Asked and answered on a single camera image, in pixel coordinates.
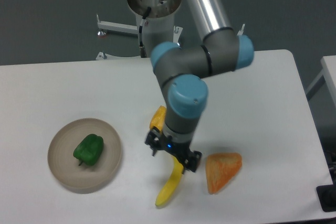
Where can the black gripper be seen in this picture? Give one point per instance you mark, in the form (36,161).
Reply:
(177,145)

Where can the green toy bell pepper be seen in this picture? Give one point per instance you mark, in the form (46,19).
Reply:
(89,150)

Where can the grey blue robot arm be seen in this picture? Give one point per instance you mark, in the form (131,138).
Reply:
(181,72)

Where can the yellow toy bell pepper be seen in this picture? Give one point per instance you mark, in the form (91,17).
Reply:
(158,119)

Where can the beige round plate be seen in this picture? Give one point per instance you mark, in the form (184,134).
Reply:
(84,179)

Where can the yellow toy banana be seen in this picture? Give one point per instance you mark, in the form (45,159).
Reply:
(171,185)

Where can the orange triangular toy bread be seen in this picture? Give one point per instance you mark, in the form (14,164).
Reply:
(220,168)

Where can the black device at edge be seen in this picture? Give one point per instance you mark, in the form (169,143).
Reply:
(326,195)

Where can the white side table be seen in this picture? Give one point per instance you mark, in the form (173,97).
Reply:
(325,76)

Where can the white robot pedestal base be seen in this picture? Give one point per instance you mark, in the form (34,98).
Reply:
(155,21)

